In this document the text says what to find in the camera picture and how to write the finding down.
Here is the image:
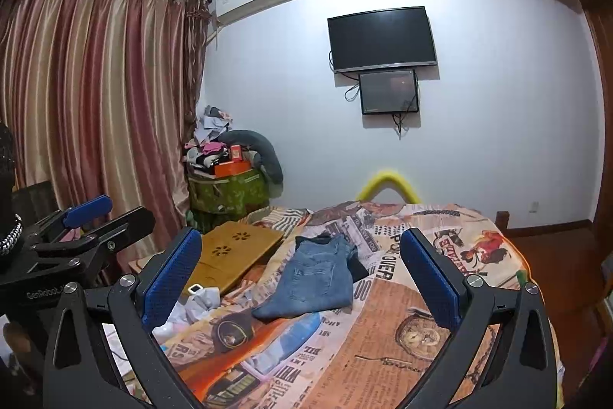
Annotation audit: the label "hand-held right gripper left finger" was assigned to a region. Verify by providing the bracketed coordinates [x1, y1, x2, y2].
[42, 227, 204, 409]

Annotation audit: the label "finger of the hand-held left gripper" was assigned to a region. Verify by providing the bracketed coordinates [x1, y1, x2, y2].
[36, 206, 156, 268]
[29, 195, 114, 247]

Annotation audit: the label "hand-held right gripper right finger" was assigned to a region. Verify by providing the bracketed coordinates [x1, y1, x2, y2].
[400, 227, 561, 409]

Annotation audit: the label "blue denim jeans pants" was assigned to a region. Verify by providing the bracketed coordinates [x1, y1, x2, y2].
[252, 233, 357, 321]

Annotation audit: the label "person's left forearm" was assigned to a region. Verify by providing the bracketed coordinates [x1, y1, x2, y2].
[0, 122, 26, 273]

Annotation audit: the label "dark navy folded pants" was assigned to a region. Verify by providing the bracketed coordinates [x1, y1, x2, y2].
[294, 235, 370, 283]

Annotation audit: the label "white crumpled shirt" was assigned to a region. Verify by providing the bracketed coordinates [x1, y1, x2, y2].
[153, 284, 221, 338]

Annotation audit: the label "black chair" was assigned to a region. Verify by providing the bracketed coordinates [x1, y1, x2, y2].
[12, 181, 56, 228]

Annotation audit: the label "wooden lap desk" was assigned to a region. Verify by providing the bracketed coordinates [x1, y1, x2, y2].
[184, 221, 284, 295]

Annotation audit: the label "printed newspaper-pattern blanket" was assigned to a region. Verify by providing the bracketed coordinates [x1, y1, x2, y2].
[153, 200, 532, 409]

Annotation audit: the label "green cloth-covered cabinet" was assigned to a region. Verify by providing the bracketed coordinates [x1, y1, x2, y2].
[188, 169, 269, 232]

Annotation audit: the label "pink and beige striped curtain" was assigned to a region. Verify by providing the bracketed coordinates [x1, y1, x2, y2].
[0, 0, 211, 290]

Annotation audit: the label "yellow foam tube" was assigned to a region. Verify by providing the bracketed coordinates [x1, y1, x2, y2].
[357, 168, 422, 204]

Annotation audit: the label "orange box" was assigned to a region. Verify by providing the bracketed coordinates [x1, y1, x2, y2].
[214, 160, 252, 179]

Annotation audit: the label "pile of mixed clothes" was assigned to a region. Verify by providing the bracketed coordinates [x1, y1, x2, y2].
[184, 105, 262, 175]

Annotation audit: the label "grey long pillow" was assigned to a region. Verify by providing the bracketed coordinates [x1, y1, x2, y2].
[223, 128, 284, 199]

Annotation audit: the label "small black wall monitor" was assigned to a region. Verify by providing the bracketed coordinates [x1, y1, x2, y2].
[358, 69, 421, 116]

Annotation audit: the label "brown wooden door frame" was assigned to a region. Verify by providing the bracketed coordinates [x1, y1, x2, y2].
[575, 0, 613, 247]

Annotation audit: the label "black wall television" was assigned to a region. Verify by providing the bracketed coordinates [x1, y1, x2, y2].
[328, 5, 439, 74]

